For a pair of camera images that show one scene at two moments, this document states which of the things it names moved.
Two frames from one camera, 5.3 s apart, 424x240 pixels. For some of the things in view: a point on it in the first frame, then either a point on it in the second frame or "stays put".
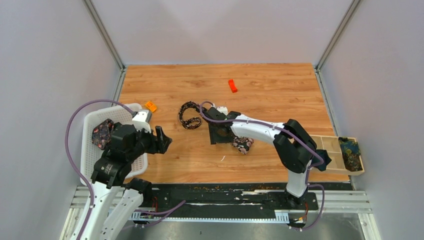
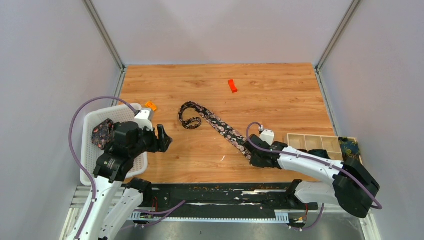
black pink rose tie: x=241 y=144 stays put
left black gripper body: x=144 y=144 stays put
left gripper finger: x=153 y=137 stays put
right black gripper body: x=213 y=126 → x=254 y=161
